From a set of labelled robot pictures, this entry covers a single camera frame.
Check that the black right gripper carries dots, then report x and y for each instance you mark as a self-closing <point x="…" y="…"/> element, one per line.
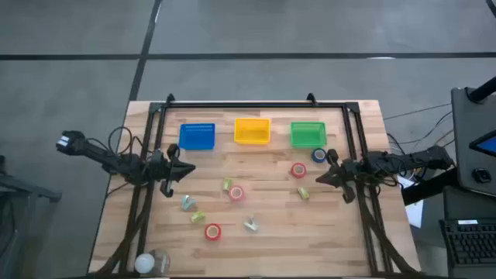
<point x="350" y="174"/>

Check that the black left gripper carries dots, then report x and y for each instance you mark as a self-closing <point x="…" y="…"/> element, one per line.
<point x="160" y="168"/>

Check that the blue tape roll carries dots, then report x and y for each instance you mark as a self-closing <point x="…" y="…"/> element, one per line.
<point x="314" y="156"/>

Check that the red tape roll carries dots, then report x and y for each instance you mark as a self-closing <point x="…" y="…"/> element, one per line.
<point x="207" y="232"/>
<point x="293" y="170"/>

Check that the pink-red tape roll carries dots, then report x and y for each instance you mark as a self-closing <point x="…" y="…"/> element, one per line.
<point x="231" y="193"/>

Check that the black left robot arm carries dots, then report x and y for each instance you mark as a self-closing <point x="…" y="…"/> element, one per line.
<point x="97" y="153"/>

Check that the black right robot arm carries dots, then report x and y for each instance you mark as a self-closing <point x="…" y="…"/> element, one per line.
<point x="422" y="157"/>

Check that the blue plastic basket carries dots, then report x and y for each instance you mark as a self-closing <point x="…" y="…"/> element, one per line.
<point x="197" y="137"/>

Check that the green plastic basket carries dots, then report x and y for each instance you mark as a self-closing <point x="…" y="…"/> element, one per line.
<point x="308" y="135"/>

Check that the yellow plastic basket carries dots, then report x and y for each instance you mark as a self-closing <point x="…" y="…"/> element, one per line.
<point x="252" y="131"/>

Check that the white paper sheet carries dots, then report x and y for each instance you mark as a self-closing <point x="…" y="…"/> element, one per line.
<point x="415" y="213"/>

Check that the clear glass jar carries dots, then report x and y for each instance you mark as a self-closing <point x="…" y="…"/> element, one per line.
<point x="162" y="259"/>

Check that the black cart beam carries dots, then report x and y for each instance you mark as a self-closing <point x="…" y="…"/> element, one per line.
<point x="426" y="190"/>

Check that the white round bulb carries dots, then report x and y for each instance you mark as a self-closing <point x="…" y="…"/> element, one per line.
<point x="143" y="264"/>

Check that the grey cart top panel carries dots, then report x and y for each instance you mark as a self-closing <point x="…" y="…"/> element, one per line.
<point x="463" y="155"/>

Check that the black round knob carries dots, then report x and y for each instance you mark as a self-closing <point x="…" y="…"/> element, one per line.
<point x="481" y="175"/>

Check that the black keyboard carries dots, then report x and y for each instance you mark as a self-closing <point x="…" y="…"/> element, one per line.
<point x="470" y="244"/>

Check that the dark grey metal stand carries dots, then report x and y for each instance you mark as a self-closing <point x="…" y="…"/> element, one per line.
<point x="27" y="191"/>

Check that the black tablet with blue screen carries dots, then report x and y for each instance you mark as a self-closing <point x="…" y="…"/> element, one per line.
<point x="486" y="145"/>

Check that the black pole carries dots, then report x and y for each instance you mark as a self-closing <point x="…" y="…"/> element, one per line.
<point x="484" y="91"/>

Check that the black metal table frame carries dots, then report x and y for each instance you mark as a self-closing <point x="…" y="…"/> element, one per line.
<point x="252" y="104"/>

